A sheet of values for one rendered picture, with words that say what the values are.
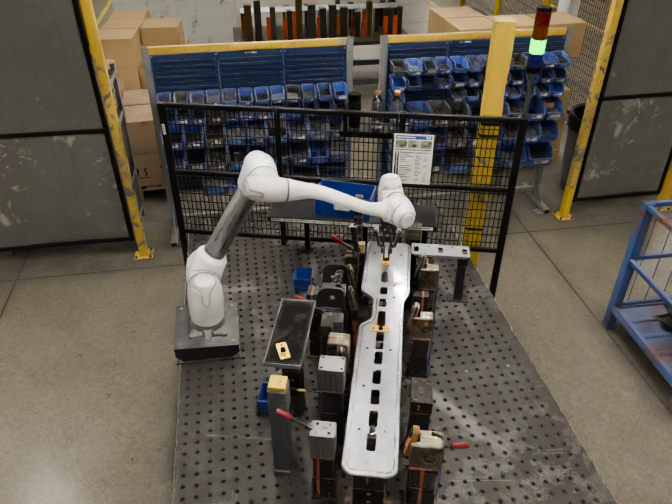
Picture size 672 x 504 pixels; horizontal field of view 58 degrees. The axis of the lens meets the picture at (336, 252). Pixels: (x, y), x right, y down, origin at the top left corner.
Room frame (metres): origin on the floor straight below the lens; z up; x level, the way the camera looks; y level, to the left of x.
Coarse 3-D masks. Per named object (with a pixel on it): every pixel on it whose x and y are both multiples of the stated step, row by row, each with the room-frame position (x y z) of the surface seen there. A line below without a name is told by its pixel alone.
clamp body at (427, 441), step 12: (420, 432) 1.34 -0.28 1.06; (432, 432) 1.34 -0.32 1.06; (420, 444) 1.29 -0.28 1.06; (432, 444) 1.29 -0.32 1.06; (420, 456) 1.28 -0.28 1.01; (432, 456) 1.27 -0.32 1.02; (420, 468) 1.28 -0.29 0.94; (432, 468) 1.27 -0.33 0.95; (408, 480) 1.31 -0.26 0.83; (420, 480) 1.28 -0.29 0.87; (432, 480) 1.29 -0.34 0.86; (408, 492) 1.28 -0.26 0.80; (420, 492) 1.28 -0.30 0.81; (432, 492) 1.28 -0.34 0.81
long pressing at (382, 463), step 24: (408, 264) 2.39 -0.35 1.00; (408, 288) 2.20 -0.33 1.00; (360, 336) 1.87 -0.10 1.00; (384, 336) 1.87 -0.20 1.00; (360, 360) 1.73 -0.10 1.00; (384, 360) 1.73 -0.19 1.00; (360, 384) 1.61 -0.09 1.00; (384, 384) 1.61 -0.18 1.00; (360, 408) 1.49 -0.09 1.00; (384, 408) 1.49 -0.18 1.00; (360, 432) 1.38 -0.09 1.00; (384, 432) 1.38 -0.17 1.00; (360, 456) 1.29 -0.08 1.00; (384, 456) 1.29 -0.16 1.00
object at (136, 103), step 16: (128, 96) 5.35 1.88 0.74; (144, 96) 5.35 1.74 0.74; (128, 112) 4.97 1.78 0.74; (144, 112) 4.96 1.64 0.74; (128, 128) 4.74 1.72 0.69; (144, 128) 4.77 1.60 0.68; (144, 144) 4.76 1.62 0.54; (128, 160) 4.72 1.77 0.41; (144, 160) 4.76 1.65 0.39; (144, 176) 4.75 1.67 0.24; (160, 176) 4.79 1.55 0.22
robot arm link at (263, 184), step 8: (256, 168) 2.31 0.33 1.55; (264, 168) 2.30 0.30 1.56; (272, 168) 2.33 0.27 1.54; (248, 176) 2.30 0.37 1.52; (256, 176) 2.25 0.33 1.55; (264, 176) 2.25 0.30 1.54; (272, 176) 2.26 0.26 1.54; (248, 184) 2.21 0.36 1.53; (256, 184) 2.20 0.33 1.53; (264, 184) 2.21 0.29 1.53; (272, 184) 2.22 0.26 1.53; (280, 184) 2.23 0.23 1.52; (248, 192) 2.19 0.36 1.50; (256, 192) 2.19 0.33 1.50; (264, 192) 2.19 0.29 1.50; (272, 192) 2.20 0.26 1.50; (280, 192) 2.21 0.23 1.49; (256, 200) 2.20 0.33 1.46; (264, 200) 2.20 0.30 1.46; (272, 200) 2.20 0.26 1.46; (280, 200) 2.21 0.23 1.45
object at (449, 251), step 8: (424, 248) 2.52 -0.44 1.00; (432, 248) 2.52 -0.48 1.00; (448, 248) 2.52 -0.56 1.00; (456, 248) 2.52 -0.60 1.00; (464, 248) 2.52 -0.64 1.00; (432, 256) 2.46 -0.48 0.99; (440, 256) 2.46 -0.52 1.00; (448, 256) 2.45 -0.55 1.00; (456, 256) 2.45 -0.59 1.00; (464, 256) 2.45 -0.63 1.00
